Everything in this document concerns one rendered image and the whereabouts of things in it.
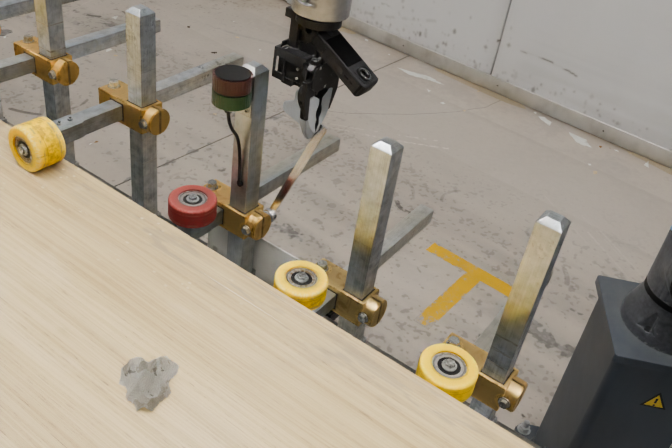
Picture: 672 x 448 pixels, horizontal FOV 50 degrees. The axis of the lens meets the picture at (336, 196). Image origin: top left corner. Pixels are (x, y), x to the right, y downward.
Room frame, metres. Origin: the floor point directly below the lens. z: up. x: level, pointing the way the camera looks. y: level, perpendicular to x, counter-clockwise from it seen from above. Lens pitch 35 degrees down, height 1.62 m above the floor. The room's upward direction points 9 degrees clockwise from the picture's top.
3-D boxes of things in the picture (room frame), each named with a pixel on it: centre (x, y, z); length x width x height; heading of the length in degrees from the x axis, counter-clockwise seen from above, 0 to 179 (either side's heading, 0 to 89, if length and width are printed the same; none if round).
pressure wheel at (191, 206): (0.96, 0.23, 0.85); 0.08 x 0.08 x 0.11
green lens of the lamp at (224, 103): (0.97, 0.18, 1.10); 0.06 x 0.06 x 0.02
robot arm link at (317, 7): (1.05, 0.07, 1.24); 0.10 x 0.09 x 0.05; 149
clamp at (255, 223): (1.02, 0.18, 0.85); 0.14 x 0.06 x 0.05; 60
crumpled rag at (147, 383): (0.58, 0.19, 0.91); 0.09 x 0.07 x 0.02; 4
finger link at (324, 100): (1.07, 0.07, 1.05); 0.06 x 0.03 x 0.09; 59
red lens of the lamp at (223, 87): (0.97, 0.18, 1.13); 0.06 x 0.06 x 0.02
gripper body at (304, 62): (1.06, 0.08, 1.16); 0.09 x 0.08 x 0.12; 59
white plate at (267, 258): (1.02, 0.12, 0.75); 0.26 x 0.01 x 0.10; 60
